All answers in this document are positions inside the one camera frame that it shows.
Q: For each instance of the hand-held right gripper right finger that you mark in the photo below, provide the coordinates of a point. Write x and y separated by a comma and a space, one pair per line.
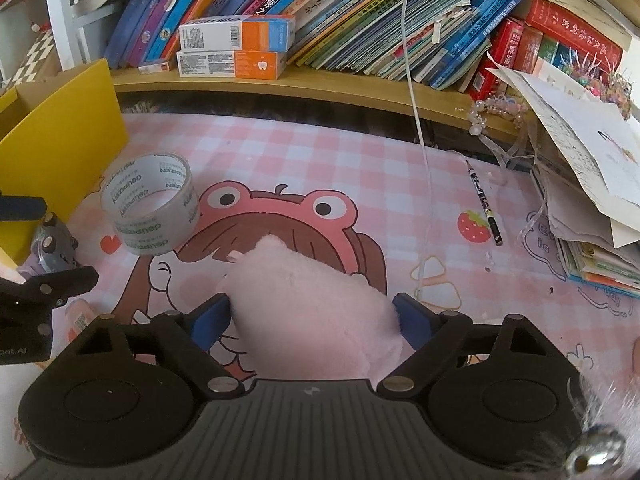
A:
412, 317

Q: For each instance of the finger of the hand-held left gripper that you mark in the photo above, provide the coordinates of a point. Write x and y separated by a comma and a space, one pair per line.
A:
22, 208
65, 282

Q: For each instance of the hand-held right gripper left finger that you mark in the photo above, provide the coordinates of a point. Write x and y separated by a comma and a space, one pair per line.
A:
210, 320

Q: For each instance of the yellow cardboard box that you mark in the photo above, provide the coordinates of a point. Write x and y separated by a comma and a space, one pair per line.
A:
60, 150

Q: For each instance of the clear tape roll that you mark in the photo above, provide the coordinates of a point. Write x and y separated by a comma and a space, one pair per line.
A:
150, 235

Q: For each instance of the pink plush pig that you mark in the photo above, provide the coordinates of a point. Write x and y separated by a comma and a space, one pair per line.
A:
310, 310

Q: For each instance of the black patterned pencil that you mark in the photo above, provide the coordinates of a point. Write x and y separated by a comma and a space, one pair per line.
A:
482, 200

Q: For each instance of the wooden chessboard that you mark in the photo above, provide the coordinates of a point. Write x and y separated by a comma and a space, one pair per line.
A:
35, 55

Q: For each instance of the pink checked desk mat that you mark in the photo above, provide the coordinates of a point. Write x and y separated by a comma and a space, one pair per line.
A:
350, 170

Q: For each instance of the small red white box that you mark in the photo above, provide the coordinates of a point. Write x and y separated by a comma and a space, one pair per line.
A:
157, 67

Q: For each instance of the grey fluffy bell charm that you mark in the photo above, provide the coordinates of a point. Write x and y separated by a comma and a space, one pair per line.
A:
595, 452

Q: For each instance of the pile of papers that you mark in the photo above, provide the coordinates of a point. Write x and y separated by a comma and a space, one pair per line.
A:
590, 160

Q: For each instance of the white and wooden bookshelf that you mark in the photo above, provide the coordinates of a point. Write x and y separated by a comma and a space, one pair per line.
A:
300, 92

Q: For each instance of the orange blue white box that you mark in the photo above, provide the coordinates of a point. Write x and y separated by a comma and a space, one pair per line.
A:
235, 34

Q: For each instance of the colourful spiky bead ornament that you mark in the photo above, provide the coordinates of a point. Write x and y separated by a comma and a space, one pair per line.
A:
595, 75

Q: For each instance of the row of colourful books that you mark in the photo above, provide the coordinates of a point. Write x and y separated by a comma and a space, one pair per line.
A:
350, 20

